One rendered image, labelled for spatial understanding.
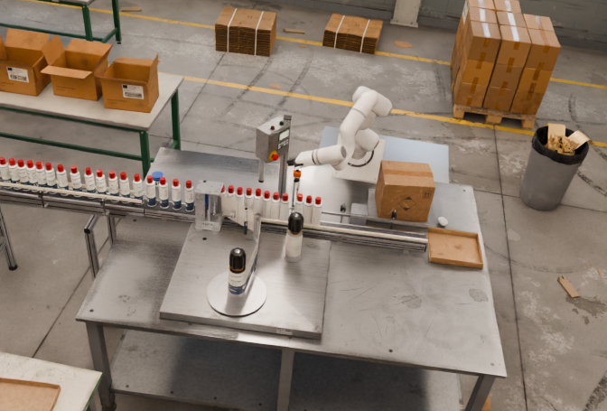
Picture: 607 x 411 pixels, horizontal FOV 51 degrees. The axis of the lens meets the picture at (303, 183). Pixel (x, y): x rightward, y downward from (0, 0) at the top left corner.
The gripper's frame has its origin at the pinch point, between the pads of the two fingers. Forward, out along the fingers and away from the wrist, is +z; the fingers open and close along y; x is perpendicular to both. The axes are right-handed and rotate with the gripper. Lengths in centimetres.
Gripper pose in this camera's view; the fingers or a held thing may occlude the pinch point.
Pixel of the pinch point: (291, 163)
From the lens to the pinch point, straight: 340.6
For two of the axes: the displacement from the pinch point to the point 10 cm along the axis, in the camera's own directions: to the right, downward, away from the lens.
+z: -8.5, 1.6, 5.0
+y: -3.5, 5.4, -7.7
